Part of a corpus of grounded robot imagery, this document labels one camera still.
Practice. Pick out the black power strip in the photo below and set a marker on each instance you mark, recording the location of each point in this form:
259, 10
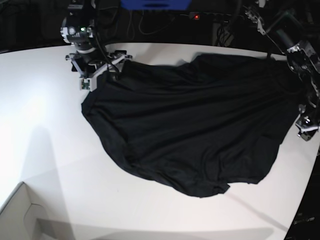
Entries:
212, 16

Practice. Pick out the black t-shirt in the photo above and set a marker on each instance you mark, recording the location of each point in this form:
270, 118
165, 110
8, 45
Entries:
199, 126

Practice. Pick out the white cardboard box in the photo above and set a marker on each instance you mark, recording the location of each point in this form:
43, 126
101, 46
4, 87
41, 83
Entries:
21, 219

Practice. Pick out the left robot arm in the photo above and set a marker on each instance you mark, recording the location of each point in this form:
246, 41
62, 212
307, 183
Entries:
290, 26

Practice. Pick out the blue box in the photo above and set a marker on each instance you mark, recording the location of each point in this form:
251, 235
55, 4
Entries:
179, 5

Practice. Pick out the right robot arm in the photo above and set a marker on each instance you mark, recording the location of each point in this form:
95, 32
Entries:
82, 28

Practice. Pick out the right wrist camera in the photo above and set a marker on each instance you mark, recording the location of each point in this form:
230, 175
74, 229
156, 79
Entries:
89, 84

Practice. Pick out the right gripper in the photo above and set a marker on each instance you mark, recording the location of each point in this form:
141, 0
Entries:
88, 67

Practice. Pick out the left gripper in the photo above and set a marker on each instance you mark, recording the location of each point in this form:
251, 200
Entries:
308, 122

